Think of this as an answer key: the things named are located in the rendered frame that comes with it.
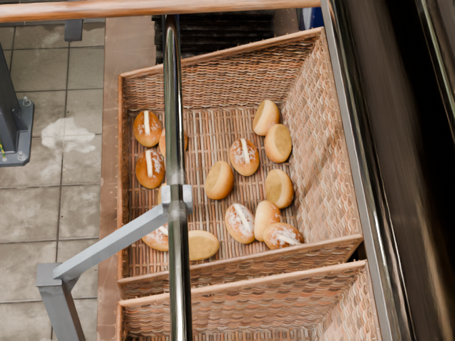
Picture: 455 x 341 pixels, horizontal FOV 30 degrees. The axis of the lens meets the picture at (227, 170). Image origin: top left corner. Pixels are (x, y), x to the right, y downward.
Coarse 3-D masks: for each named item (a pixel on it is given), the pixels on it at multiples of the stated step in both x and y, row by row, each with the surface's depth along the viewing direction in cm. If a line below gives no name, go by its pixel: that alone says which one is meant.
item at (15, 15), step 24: (96, 0) 142; (120, 0) 142; (144, 0) 142; (168, 0) 142; (192, 0) 142; (216, 0) 142; (240, 0) 143; (264, 0) 143; (288, 0) 143; (312, 0) 143
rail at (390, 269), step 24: (336, 0) 110; (336, 24) 108; (360, 72) 103; (360, 96) 101; (360, 120) 99; (360, 144) 97; (360, 168) 96; (384, 192) 93; (384, 216) 91; (384, 240) 89; (384, 264) 88; (384, 288) 87; (408, 312) 85; (408, 336) 83
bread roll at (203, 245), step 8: (192, 232) 181; (200, 232) 181; (208, 232) 182; (192, 240) 180; (200, 240) 180; (208, 240) 180; (216, 240) 181; (192, 248) 180; (200, 248) 181; (208, 248) 181; (216, 248) 181; (192, 256) 181; (200, 256) 181; (208, 256) 181
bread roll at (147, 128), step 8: (144, 112) 201; (136, 120) 201; (144, 120) 199; (152, 120) 200; (136, 128) 200; (144, 128) 199; (152, 128) 199; (160, 128) 202; (136, 136) 200; (144, 136) 199; (152, 136) 199; (144, 144) 200; (152, 144) 200
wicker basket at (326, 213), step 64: (192, 64) 195; (256, 64) 197; (320, 64) 187; (128, 128) 205; (192, 128) 205; (320, 128) 183; (128, 192) 194; (192, 192) 194; (256, 192) 194; (320, 192) 180; (128, 256) 184; (256, 256) 160; (320, 256) 163
